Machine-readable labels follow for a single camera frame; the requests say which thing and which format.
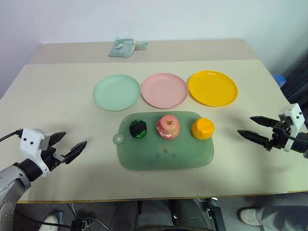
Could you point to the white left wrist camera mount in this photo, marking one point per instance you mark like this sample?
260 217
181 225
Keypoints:
30 139

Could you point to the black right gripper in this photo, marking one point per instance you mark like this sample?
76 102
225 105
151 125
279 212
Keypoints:
278 138

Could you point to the orange fruit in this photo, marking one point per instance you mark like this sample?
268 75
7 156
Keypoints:
202 128

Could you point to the mint green plate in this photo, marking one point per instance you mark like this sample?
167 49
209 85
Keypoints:
116 92

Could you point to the red apple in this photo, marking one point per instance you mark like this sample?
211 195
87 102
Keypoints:
168 127

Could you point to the white shoe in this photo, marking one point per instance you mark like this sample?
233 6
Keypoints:
250 216
49 222

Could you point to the yellow plate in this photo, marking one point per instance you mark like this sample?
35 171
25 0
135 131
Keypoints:
213 88

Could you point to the black box on floor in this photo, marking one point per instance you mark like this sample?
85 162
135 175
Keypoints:
81 224

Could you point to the green translucent cutting board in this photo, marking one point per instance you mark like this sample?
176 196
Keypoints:
166 154

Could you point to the dark green toy vegetable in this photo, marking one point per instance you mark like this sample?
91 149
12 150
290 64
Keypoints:
137 129

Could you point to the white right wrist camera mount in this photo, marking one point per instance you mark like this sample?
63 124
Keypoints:
294 115

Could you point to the pink plate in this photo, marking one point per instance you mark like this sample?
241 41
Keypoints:
164 91

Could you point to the clear bag of green items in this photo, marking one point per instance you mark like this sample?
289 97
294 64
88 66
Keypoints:
121 48

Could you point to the blue round lid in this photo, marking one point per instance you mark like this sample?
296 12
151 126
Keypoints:
279 80

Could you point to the black chair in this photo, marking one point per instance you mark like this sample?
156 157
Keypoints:
297 79

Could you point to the black metal bracket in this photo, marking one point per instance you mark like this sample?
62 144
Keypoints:
214 213

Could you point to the grey trouser leg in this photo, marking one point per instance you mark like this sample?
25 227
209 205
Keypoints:
284 217

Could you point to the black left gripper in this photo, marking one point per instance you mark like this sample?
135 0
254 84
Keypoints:
51 156

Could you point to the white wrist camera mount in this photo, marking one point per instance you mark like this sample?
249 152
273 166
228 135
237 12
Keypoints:
30 139
294 115

